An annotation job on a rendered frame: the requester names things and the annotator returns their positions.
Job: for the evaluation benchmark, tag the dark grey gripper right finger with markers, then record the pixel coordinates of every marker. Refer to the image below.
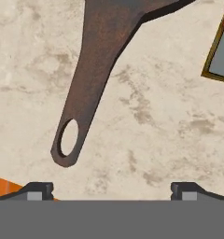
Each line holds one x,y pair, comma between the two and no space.
185,190

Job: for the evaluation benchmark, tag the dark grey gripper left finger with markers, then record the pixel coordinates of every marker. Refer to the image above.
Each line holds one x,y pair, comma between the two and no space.
39,190

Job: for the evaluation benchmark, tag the dark brown cast-iron pan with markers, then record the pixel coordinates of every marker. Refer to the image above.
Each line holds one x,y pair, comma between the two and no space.
95,62

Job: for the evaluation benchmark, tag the grey sink with brass rim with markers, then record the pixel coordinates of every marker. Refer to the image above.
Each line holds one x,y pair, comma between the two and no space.
222,53

